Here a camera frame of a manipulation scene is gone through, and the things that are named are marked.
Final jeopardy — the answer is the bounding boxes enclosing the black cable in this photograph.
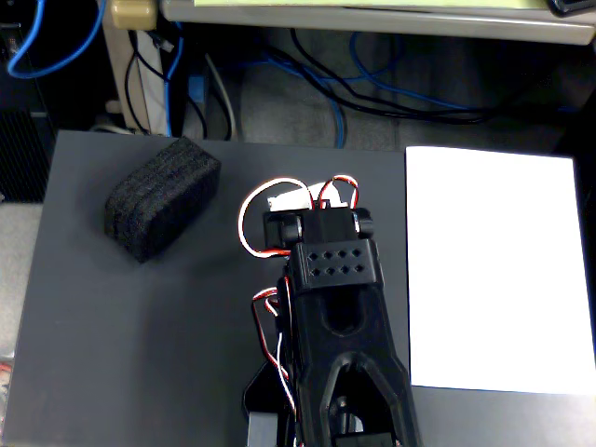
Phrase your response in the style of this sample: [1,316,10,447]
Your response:
[291,28,497,126]

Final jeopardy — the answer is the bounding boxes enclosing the small blue box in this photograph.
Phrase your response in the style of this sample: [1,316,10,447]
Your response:
[187,75,208,104]

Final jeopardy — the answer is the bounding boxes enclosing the thin blue cable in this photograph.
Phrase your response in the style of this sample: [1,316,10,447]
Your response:
[163,22,186,137]

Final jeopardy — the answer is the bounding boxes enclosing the black object on desk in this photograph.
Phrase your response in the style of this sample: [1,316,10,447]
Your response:
[545,0,596,19]

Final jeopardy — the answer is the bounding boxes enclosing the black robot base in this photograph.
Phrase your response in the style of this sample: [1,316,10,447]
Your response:
[241,362,299,447]

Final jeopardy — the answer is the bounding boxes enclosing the grey cable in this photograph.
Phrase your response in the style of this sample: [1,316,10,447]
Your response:
[204,53,239,142]

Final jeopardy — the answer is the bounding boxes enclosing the dark grey board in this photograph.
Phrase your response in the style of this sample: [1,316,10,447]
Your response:
[2,129,596,447]

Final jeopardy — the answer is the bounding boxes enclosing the beige plastic cap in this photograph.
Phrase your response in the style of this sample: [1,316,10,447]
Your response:
[110,0,158,31]

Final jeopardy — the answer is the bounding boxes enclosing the short red white servo wire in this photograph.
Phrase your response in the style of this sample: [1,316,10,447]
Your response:
[319,175,360,210]

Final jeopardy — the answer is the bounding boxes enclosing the beige desk edge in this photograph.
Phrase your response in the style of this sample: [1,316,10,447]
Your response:
[160,0,596,47]

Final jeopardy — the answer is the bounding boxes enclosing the black foam cube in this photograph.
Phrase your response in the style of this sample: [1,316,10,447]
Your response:
[102,136,223,264]

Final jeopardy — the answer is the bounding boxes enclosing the red white servo wire loop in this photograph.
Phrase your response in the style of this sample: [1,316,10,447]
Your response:
[237,176,314,260]

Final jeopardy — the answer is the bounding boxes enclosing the blue looped cable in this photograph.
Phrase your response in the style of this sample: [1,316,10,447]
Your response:
[6,0,108,79]

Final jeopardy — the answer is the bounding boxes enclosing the grey table clamp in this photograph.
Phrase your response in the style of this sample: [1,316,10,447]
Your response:
[246,412,279,447]

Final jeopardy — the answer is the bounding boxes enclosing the beige table leg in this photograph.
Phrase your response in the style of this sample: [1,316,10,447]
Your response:
[102,25,173,137]

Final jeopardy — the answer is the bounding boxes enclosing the white paper sheet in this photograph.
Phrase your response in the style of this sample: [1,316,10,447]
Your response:
[404,145,596,396]

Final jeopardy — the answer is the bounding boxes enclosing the blue network cable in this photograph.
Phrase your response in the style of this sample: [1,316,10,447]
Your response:
[260,31,471,150]

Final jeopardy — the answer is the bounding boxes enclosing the red white black servo wire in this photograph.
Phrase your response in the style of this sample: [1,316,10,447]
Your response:
[251,287,299,420]

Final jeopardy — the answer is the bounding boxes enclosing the black computer tower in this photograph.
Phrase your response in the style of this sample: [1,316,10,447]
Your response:
[0,22,58,204]

